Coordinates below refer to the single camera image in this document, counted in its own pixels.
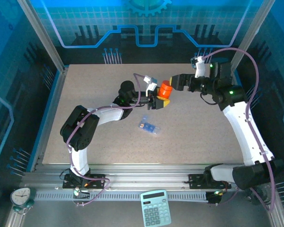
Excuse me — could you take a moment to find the orange pill bottle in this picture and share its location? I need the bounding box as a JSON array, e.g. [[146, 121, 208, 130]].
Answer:
[[157, 80, 173, 100]]

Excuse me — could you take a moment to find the blue clear pill organizer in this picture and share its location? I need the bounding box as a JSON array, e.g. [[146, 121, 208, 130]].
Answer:
[[137, 115, 161, 137]]

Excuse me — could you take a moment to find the aluminium mounting beam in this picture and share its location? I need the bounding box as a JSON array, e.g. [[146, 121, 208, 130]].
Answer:
[[21, 164, 273, 192]]

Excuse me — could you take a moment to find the black controller box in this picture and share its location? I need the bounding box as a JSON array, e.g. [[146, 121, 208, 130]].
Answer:
[[205, 191, 222, 204]]

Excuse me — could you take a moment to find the small black desk fan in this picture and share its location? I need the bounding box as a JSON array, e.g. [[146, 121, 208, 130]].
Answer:
[[246, 186, 276, 206]]

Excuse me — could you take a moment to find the mint green calculator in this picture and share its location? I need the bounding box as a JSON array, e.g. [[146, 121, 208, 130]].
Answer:
[[140, 190, 172, 227]]

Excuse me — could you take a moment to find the small circuit board with LED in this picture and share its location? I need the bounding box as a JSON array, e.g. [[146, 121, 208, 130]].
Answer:
[[73, 188, 90, 198]]

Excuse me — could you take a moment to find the green alarm clock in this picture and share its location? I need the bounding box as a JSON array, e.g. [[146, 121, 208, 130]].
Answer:
[[10, 186, 36, 215]]

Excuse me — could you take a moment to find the left wrist camera, white mount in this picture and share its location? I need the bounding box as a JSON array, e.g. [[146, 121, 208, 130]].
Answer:
[[143, 75, 159, 95]]

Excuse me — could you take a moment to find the wrist camera, white mount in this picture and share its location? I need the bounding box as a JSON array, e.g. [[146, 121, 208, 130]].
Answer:
[[191, 56, 207, 78], [143, 75, 159, 95]]

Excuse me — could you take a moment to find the aluminium table side rail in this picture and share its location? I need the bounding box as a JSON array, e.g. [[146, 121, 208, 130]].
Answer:
[[227, 65, 269, 172], [26, 66, 69, 172]]

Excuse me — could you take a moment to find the right wrist camera, white mount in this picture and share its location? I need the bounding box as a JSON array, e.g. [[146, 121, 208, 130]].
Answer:
[[191, 56, 207, 78]]

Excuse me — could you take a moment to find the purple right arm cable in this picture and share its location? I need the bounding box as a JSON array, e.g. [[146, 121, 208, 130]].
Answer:
[[202, 47, 275, 212]]

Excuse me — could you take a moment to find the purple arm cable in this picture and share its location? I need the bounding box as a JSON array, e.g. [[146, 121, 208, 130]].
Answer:
[[66, 73, 141, 208], [202, 47, 275, 212]]

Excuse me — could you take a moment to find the aluminium frame post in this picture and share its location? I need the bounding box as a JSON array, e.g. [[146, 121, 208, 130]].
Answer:
[[16, 0, 68, 71], [228, 0, 276, 71]]

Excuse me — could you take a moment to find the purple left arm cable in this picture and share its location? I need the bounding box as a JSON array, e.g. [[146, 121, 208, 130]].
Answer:
[[66, 73, 141, 208]]

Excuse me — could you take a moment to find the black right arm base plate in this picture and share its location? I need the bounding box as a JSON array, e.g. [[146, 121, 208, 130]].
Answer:
[[188, 174, 232, 189]]

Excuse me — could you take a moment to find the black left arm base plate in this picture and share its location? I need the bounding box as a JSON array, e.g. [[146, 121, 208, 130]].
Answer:
[[62, 174, 106, 189]]

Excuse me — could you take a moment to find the grey slotted cable duct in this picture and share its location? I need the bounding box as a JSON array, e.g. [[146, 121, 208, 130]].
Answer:
[[34, 191, 209, 201]]

